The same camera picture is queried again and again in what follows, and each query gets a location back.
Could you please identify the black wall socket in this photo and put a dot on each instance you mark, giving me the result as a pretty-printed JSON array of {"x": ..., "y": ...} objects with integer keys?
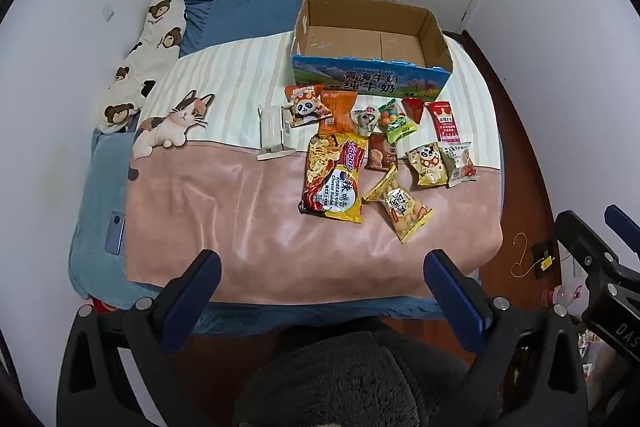
[{"x": 541, "y": 263}]

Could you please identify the flat yellow snack packet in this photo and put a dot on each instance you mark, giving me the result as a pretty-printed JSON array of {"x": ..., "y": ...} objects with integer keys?
[{"x": 379, "y": 190}]

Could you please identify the red crown-print snack packet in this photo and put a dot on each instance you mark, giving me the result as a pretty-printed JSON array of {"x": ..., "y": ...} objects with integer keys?
[{"x": 444, "y": 124}]

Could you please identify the bear-print white pillow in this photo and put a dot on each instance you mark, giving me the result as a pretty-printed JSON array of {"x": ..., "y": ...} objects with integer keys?
[{"x": 155, "y": 47}]

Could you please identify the green candy packet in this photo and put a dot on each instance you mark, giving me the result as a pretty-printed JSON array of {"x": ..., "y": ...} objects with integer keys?
[{"x": 395, "y": 123}]

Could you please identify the yellow puffed-ball snack packet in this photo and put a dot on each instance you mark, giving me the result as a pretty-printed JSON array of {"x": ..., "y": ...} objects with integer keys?
[{"x": 406, "y": 212}]

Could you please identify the small grey snack packet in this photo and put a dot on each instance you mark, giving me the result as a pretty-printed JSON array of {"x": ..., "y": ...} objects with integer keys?
[{"x": 365, "y": 121}]

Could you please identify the yellow panda snack packet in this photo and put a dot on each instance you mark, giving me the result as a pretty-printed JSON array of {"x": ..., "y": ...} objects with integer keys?
[{"x": 427, "y": 164}]

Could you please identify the blue smartphone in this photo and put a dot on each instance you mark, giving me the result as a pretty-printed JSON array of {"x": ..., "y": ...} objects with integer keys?
[{"x": 115, "y": 233}]

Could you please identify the white paper carton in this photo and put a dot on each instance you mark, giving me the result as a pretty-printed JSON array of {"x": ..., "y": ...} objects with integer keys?
[{"x": 272, "y": 132}]

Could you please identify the cardboard box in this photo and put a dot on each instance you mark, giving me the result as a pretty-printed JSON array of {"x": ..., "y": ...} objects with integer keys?
[{"x": 370, "y": 84}]

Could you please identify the brown snack packet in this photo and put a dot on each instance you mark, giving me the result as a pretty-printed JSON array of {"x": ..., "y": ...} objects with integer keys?
[{"x": 380, "y": 153}]

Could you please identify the orange triangular panda snack packet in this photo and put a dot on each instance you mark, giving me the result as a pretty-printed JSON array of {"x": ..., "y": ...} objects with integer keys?
[{"x": 305, "y": 108}]

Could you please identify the blue bed sheet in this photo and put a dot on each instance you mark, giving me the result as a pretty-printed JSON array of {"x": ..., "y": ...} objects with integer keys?
[{"x": 240, "y": 17}]

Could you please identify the red cloth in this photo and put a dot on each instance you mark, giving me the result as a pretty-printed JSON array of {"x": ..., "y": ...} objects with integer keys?
[{"x": 102, "y": 306}]

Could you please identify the red triangular snack packet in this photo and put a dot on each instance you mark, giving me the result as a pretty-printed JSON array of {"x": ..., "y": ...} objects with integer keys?
[{"x": 413, "y": 109}]

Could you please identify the grey fleece clothing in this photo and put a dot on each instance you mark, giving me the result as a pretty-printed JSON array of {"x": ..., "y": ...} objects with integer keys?
[{"x": 350, "y": 377}]

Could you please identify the colourful floor clutter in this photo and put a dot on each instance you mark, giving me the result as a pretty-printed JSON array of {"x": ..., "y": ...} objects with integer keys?
[{"x": 595, "y": 352}]

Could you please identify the light blue blanket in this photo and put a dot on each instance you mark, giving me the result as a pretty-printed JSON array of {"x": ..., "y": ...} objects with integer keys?
[{"x": 97, "y": 207}]

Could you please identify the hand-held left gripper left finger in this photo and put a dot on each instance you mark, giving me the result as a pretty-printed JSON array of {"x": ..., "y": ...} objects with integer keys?
[{"x": 200, "y": 292}]

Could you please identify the small white wall hook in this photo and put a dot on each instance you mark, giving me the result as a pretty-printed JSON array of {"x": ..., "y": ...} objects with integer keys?
[{"x": 107, "y": 12}]

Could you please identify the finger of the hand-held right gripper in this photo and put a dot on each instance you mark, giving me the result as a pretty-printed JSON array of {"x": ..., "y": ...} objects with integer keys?
[
  {"x": 582, "y": 242},
  {"x": 622, "y": 227}
]

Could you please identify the white snack packet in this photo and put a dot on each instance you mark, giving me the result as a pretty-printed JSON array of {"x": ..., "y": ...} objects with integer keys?
[{"x": 460, "y": 164}]

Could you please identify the large yellow noodle packet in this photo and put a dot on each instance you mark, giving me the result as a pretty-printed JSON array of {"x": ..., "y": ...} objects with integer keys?
[{"x": 330, "y": 177}]

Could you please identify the clear plastic bottle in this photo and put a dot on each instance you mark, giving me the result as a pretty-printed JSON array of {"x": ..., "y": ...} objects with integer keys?
[{"x": 565, "y": 299}]

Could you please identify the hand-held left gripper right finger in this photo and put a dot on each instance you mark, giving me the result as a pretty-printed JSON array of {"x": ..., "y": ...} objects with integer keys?
[{"x": 450, "y": 294}]

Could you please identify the cat-print pink striped blanket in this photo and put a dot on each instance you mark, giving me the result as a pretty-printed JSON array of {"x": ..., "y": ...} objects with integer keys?
[{"x": 225, "y": 217}]

